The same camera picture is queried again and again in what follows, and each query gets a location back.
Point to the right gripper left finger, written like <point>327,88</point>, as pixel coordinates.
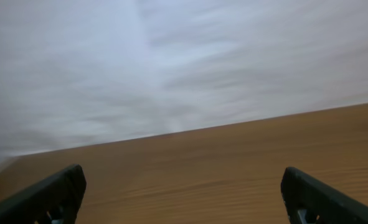
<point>46,196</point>

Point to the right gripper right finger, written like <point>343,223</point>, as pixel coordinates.
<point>314,196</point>

